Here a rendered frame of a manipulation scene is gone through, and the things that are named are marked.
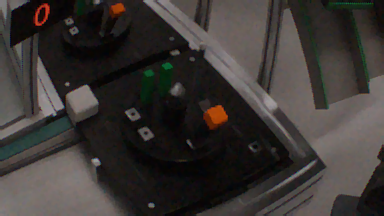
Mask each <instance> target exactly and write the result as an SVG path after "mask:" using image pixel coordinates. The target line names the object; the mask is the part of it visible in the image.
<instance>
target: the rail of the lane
mask: <svg viewBox="0 0 384 216"><path fill-rule="evenodd" d="M326 169H327V165H326V164H325V163H324V161H323V160H322V159H321V157H320V156H319V155H318V153H317V152H316V151H315V150H313V151H312V152H311V153H309V154H307V155H305V156H304V157H303V158H301V159H300V160H298V161H297V162H296V163H294V164H293V165H291V166H289V167H287V168H286V169H284V170H282V171H281V172H279V173H278V174H276V175H275V176H273V177H272V178H270V179H268V180H266V181H264V182H262V183H261V184H259V185H257V186H256V187H254V188H252V189H251V190H248V191H247V188H248V187H247V186H246V185H245V184H242V185H240V186H239V187H237V188H235V189H232V190H230V191H228V192H227V193H225V194H222V195H220V196H218V197H216V198H214V199H210V200H208V202H207V205H206V208H207V209H208V210H206V211H205V212H201V213H200V214H196V215H195V216H253V215H255V214H259V215H260V216H292V215H293V214H294V213H296V212H298V211H299V210H301V209H302V208H303V207H305V206H307V205H308V204H309V203H310V202H311V200H312V198H313V197H314V194H315V192H316V190H317V188H318V187H319V184H320V182H321V179H322V178H323V175H324V173H325V170H326Z"/></svg>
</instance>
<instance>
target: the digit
mask: <svg viewBox="0 0 384 216"><path fill-rule="evenodd" d="M55 2H56V0H38V1H36V2H34V3H32V4H31V5H30V13H29V14H30V15H29V26H28V36H29V35H30V34H32V33H34V32H36V31H38V30H40V29H42V28H44V27H46V26H48V25H50V24H51V23H53V18H54V10H55Z"/></svg>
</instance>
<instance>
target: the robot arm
mask: <svg viewBox="0 0 384 216"><path fill-rule="evenodd" d="M379 2H380V3H379V4H380V28H381V29H382V30H383V32H384V0H380V1H379ZM377 158H378V159H379V160H380V161H381V162H380V164H379V165H378V166H376V168H375V170H374V172H373V174H372V176H371V178H370V179H369V182H368V184H367V185H366V187H365V189H364V190H363V192H362V194H361V196H360V198H359V204H358V205H357V209H356V211H357V212H360V213H361V215H354V216H384V142H383V144H382V147H381V149H380V151H379V153H378V156H377ZM374 184H375V185H374ZM372 187H373V188H372Z"/></svg>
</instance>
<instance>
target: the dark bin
mask: <svg viewBox="0 0 384 216"><path fill-rule="evenodd" d="M320 1H321V3H322V4H323V6H324V9H325V10H326V9H327V10H329V9H330V10H332V9H333V10H335V9H336V10H337V9H339V10H340V9H341V10H342V9H344V10H345V9H346V10H347V9H351V10H352V9H356V10H357V9H371V7H372V6H373V5H374V4H373V2H372V0H365V1H364V2H363V3H362V2H361V3H353V2H352V3H348V2H347V3H346V2H345V3H344V1H343V0H320Z"/></svg>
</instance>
